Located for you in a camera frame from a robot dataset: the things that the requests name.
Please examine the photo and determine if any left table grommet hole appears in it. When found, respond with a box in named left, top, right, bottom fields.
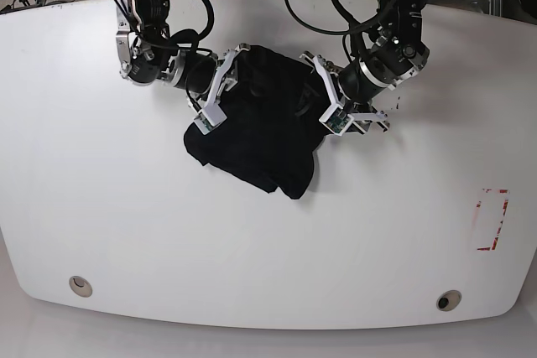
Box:
left=69, top=276, right=92, bottom=298

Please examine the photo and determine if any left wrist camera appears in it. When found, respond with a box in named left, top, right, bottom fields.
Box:
left=319, top=104, right=354, bottom=136

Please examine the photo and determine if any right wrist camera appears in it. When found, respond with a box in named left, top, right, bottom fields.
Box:
left=193, top=104, right=227, bottom=135

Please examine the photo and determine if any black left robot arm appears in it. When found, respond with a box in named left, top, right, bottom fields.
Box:
left=301, top=0, right=430, bottom=136

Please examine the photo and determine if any right table grommet hole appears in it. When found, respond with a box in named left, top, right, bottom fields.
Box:
left=436, top=290, right=461, bottom=312

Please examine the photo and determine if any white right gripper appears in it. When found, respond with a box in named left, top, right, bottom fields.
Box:
left=196, top=43, right=250, bottom=117

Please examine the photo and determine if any table grommet hole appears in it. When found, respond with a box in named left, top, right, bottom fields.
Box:
left=69, top=276, right=92, bottom=298
left=436, top=290, right=461, bottom=312

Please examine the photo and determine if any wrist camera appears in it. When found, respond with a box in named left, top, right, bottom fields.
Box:
left=193, top=104, right=227, bottom=135
left=319, top=104, right=354, bottom=136

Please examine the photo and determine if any red tape rectangle marking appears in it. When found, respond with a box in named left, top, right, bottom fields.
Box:
left=470, top=189, right=510, bottom=252

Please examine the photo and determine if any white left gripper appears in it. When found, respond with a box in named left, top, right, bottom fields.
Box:
left=300, top=51, right=390, bottom=132

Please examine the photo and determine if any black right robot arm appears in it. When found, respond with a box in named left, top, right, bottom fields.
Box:
left=113, top=0, right=250, bottom=127

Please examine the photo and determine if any black T-shirt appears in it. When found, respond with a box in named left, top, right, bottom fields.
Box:
left=184, top=45, right=330, bottom=200

